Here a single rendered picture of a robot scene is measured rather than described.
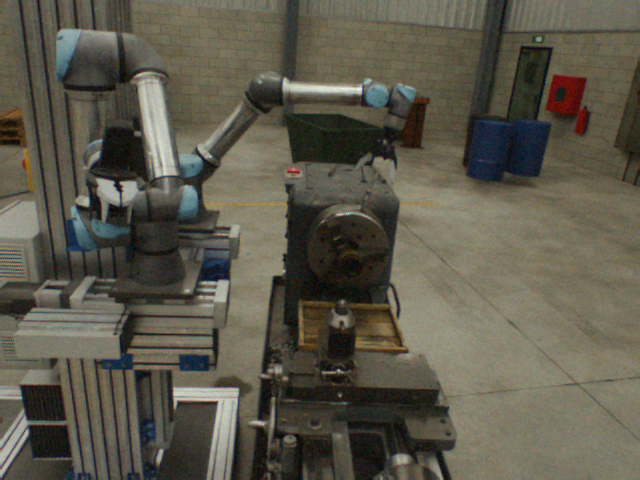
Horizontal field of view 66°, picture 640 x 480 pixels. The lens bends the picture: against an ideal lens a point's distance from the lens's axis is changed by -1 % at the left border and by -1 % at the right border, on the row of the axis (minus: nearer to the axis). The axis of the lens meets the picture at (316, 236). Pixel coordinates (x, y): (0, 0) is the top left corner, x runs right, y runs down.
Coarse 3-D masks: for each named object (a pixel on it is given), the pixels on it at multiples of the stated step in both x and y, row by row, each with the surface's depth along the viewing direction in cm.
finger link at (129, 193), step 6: (120, 186) 79; (126, 186) 78; (132, 186) 79; (120, 192) 79; (126, 192) 76; (132, 192) 77; (138, 192) 78; (126, 198) 75; (132, 198) 76; (126, 204) 74
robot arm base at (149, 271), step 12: (144, 252) 133; (156, 252) 133; (168, 252) 135; (132, 264) 138; (144, 264) 134; (156, 264) 134; (168, 264) 136; (180, 264) 139; (132, 276) 137; (144, 276) 134; (156, 276) 134; (168, 276) 136; (180, 276) 139
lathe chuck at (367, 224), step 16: (336, 208) 190; (352, 208) 188; (320, 224) 184; (352, 224) 185; (368, 224) 185; (320, 240) 187; (352, 240) 187; (368, 240) 187; (384, 240) 187; (320, 256) 189; (336, 256) 189; (320, 272) 191; (368, 272) 192
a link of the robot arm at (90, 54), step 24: (72, 48) 108; (96, 48) 110; (120, 48) 112; (72, 72) 110; (96, 72) 112; (120, 72) 114; (72, 96) 114; (96, 96) 114; (96, 120) 116; (72, 216) 123; (96, 240) 125; (120, 240) 128
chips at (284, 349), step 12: (276, 348) 214; (288, 348) 212; (276, 360) 204; (276, 384) 188; (264, 396) 188; (276, 396) 184; (264, 408) 182; (264, 432) 171; (264, 444) 166; (264, 456) 161; (276, 456) 162
